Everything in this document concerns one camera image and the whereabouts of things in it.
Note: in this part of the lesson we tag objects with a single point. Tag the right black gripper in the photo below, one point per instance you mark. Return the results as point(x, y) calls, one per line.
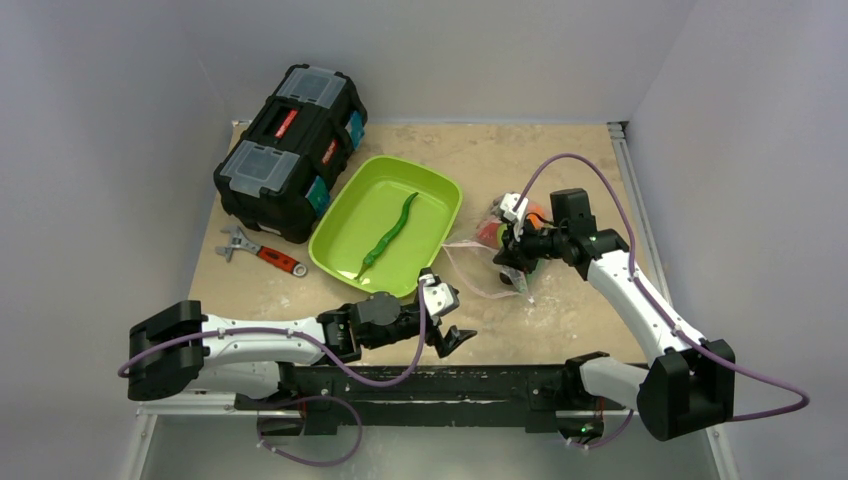
point(510, 250)

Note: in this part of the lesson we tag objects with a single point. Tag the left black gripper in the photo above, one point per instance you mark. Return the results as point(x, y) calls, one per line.
point(443, 344)

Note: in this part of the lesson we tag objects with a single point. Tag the clear zip top bag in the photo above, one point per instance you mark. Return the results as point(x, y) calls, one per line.
point(484, 255)

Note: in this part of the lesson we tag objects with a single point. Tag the green fake chili pepper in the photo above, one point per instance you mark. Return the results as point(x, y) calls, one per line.
point(382, 244)

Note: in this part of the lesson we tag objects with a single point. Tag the lime green plastic tray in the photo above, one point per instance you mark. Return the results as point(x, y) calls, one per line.
point(368, 206)

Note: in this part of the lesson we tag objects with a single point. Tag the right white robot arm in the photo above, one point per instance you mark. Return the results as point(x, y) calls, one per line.
point(688, 383)

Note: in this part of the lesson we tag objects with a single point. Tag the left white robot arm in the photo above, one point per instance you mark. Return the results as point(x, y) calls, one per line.
point(181, 348)

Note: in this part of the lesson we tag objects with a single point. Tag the black plastic toolbox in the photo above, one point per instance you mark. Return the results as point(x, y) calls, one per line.
point(278, 176)

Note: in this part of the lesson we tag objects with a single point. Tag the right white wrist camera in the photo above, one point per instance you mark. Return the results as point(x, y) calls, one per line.
point(512, 211)

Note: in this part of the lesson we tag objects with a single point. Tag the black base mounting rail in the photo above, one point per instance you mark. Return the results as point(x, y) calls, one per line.
point(535, 398)

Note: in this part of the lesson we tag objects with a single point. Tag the red handled adjustable wrench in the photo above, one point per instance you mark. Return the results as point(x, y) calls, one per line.
point(239, 241)

